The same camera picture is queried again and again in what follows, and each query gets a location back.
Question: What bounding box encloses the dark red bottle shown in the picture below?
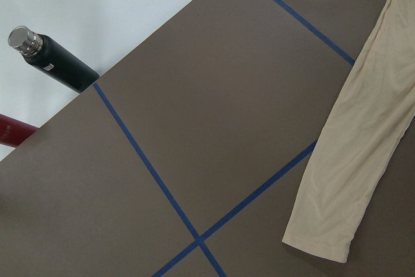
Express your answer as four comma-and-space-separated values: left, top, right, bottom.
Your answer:
0, 115, 38, 147

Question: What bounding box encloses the beige long-sleeve graphic t-shirt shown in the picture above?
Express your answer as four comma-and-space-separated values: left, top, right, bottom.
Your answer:
282, 0, 414, 263

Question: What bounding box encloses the black bottle with steel cap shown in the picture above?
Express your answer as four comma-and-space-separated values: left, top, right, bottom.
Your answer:
8, 26, 99, 93

